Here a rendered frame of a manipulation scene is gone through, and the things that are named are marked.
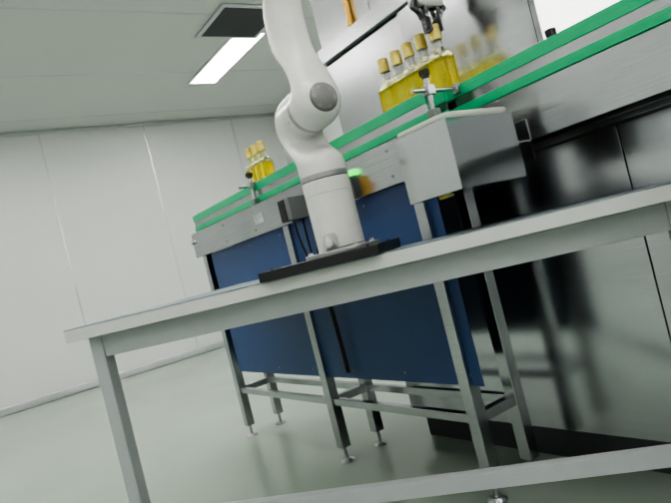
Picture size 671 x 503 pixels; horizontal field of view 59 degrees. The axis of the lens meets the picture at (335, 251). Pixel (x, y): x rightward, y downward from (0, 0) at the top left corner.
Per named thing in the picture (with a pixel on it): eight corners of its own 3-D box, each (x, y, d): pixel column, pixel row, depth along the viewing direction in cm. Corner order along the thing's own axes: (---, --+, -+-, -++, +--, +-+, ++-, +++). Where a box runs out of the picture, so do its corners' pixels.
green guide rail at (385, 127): (433, 120, 157) (425, 90, 157) (430, 120, 156) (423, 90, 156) (198, 232, 301) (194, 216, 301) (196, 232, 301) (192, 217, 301)
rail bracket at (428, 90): (467, 112, 158) (456, 66, 158) (422, 116, 148) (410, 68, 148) (459, 116, 160) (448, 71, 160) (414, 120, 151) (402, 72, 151)
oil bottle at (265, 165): (283, 202, 258) (268, 139, 258) (272, 204, 254) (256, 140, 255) (277, 204, 262) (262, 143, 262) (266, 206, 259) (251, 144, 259)
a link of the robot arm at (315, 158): (313, 179, 140) (288, 81, 140) (286, 194, 157) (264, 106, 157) (355, 170, 146) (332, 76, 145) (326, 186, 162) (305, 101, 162)
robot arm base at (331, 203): (364, 247, 136) (344, 168, 136) (294, 264, 143) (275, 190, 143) (389, 240, 153) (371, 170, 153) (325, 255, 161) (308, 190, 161)
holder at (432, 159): (540, 173, 141) (525, 110, 141) (462, 188, 126) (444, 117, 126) (486, 189, 156) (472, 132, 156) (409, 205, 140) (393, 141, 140)
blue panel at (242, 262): (488, 224, 170) (473, 165, 170) (445, 236, 160) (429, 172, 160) (251, 280, 301) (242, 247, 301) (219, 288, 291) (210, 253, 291)
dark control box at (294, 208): (312, 217, 208) (307, 193, 208) (293, 221, 203) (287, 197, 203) (301, 221, 215) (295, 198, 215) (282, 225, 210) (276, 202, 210)
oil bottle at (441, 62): (470, 119, 166) (452, 45, 167) (456, 120, 163) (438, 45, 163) (456, 125, 171) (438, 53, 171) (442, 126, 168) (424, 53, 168)
